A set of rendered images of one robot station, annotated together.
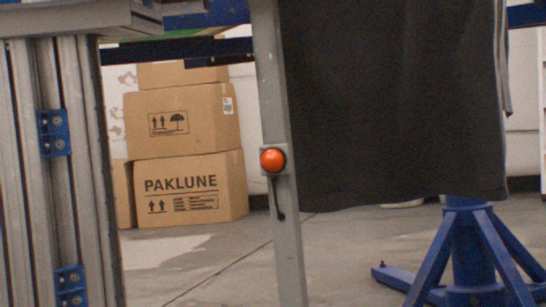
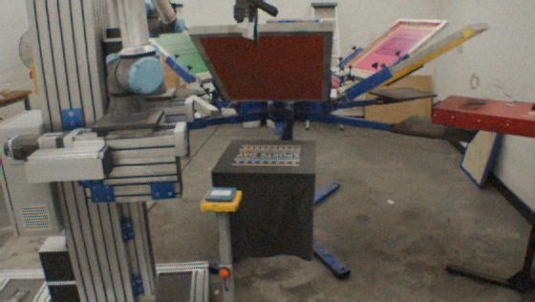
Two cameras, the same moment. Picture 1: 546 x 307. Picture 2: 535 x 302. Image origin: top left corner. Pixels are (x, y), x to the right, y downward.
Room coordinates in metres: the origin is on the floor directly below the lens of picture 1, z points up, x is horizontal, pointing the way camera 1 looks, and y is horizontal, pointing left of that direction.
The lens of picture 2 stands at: (0.33, 0.05, 1.59)
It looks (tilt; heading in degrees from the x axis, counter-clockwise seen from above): 18 degrees down; 350
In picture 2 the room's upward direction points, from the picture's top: 1 degrees counter-clockwise
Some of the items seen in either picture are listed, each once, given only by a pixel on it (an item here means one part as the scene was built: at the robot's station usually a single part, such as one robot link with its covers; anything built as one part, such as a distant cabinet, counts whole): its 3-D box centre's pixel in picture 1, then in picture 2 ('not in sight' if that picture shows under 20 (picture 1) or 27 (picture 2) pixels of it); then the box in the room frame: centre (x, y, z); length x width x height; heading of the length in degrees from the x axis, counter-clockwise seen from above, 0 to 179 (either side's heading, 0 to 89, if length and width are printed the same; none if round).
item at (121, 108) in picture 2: not in sight; (127, 103); (1.84, 0.29, 1.31); 0.15 x 0.15 x 0.10
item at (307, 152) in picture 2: not in sight; (267, 155); (2.22, -0.27, 0.95); 0.48 x 0.44 x 0.01; 164
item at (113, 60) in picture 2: not in sight; (125, 71); (1.84, 0.29, 1.42); 0.13 x 0.12 x 0.14; 30
